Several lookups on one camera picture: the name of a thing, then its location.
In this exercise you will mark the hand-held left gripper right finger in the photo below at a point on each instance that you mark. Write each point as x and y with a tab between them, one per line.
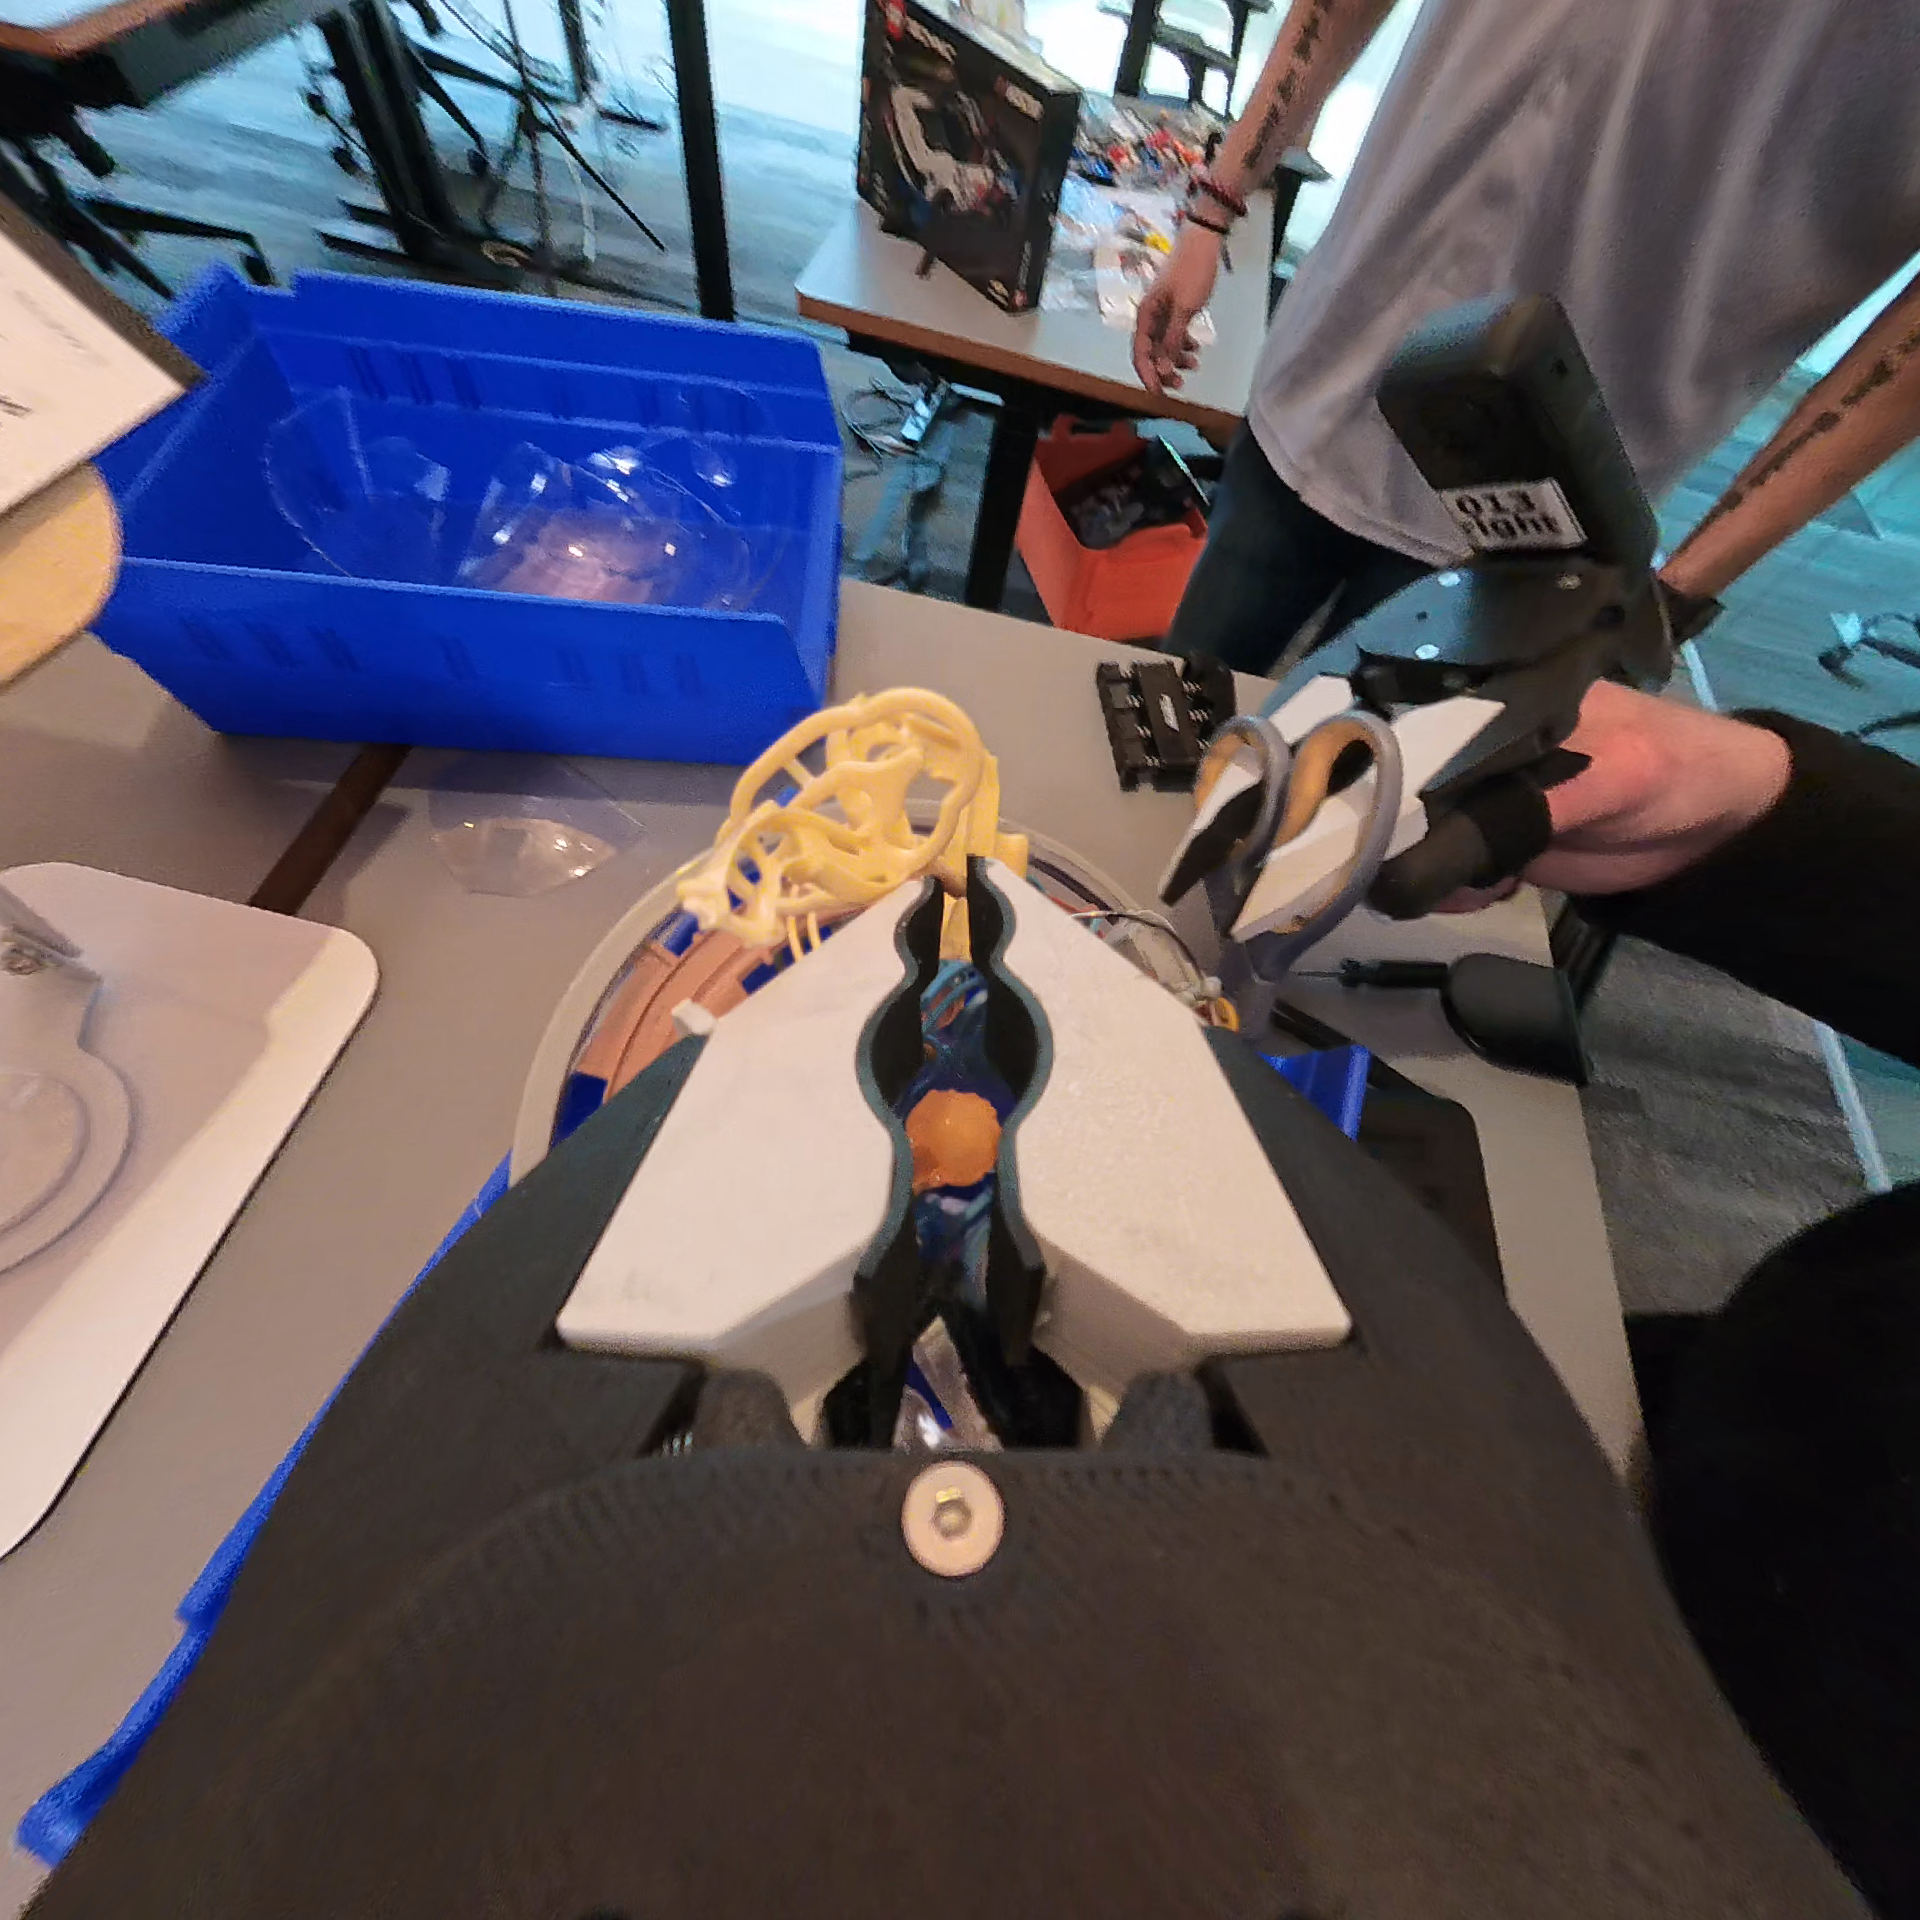
1168	1196

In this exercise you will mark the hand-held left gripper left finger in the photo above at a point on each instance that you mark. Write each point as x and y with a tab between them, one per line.
733	1196

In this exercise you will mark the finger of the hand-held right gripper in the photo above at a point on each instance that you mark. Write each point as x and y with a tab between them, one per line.
1245	763
1328	865

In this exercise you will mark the small blue plastic bin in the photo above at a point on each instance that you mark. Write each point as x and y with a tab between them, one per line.
1310	1090

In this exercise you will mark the marble maze ball toy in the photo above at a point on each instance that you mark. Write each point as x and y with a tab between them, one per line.
647	1021

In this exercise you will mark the pale yellow plastic track piece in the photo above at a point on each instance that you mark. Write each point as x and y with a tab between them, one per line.
853	807

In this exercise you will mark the person's right forearm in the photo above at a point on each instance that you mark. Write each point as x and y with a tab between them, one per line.
1800	896

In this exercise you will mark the person's right hand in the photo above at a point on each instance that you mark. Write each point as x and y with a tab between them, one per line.
1667	781

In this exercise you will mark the black connector block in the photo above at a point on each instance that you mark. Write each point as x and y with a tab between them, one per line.
1163	720

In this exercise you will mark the orange storage bin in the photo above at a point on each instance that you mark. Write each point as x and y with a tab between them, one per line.
1107	570

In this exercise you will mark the black stand base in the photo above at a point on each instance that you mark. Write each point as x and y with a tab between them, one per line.
1521	1006

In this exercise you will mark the black perforated pad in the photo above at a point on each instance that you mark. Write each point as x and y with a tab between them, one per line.
1426	1182

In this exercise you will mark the clear plastic piece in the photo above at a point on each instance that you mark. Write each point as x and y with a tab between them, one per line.
525	832

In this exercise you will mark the pile of small parts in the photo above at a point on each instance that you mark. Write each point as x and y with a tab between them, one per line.
1141	195

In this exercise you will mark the white book stand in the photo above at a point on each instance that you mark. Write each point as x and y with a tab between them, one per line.
221	1169

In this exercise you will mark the background table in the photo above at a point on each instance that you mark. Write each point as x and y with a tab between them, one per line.
934	320

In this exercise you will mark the large blue plastic bin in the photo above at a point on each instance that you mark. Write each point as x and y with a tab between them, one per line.
449	659

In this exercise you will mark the black toy box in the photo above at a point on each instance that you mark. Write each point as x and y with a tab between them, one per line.
961	149

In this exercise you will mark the person's black sweater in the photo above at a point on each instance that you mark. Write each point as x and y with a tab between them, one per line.
1800	1576

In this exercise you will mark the printed instruction sheet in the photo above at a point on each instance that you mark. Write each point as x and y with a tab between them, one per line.
61	359

